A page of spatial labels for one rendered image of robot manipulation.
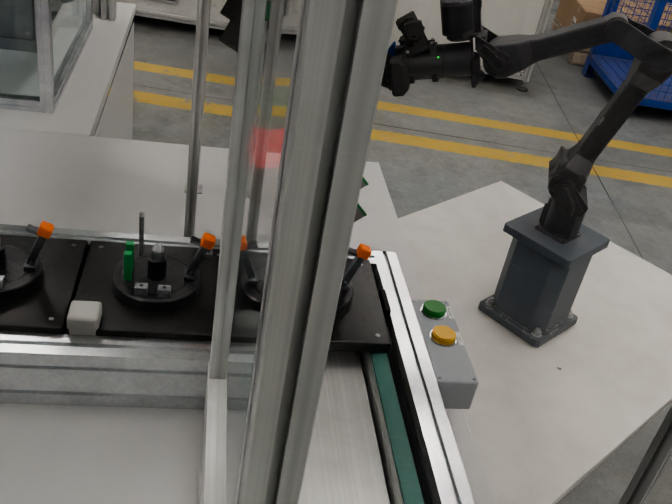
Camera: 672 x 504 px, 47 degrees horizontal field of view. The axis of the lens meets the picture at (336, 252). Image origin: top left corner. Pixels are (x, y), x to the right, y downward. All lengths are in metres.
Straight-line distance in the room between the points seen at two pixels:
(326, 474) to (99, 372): 0.37
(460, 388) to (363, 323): 0.19
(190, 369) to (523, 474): 0.53
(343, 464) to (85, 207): 0.86
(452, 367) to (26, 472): 0.64
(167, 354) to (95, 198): 0.64
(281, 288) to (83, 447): 0.89
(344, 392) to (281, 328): 0.88
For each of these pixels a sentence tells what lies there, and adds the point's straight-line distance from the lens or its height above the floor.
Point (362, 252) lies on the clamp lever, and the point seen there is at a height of 1.07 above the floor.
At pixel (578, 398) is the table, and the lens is 1.45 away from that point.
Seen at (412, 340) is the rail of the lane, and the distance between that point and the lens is 1.28.
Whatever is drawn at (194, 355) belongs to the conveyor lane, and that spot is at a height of 0.96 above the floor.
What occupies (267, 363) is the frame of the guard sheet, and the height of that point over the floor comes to 1.50.
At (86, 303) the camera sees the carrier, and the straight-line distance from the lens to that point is 1.22.
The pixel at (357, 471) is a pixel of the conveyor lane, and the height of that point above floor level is 0.92.
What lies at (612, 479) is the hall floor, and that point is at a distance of 2.64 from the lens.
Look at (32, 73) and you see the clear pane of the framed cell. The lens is 2.11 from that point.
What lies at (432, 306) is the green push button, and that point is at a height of 0.97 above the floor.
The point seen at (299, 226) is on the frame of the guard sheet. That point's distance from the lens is 0.31.
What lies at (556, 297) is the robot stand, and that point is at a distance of 1.49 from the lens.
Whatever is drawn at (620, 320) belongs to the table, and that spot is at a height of 0.86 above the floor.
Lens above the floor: 1.74
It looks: 32 degrees down
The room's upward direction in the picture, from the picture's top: 11 degrees clockwise
